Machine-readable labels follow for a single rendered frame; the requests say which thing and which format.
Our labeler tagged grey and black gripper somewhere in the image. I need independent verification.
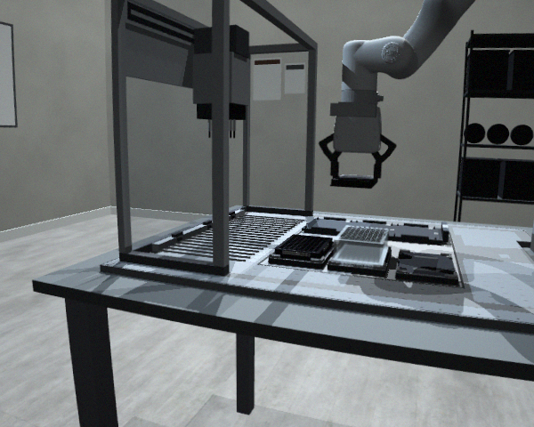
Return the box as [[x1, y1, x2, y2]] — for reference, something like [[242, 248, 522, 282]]
[[319, 107, 396, 182]]

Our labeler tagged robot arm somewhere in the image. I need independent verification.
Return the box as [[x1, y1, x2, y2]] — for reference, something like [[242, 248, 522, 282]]
[[330, 0, 475, 117]]

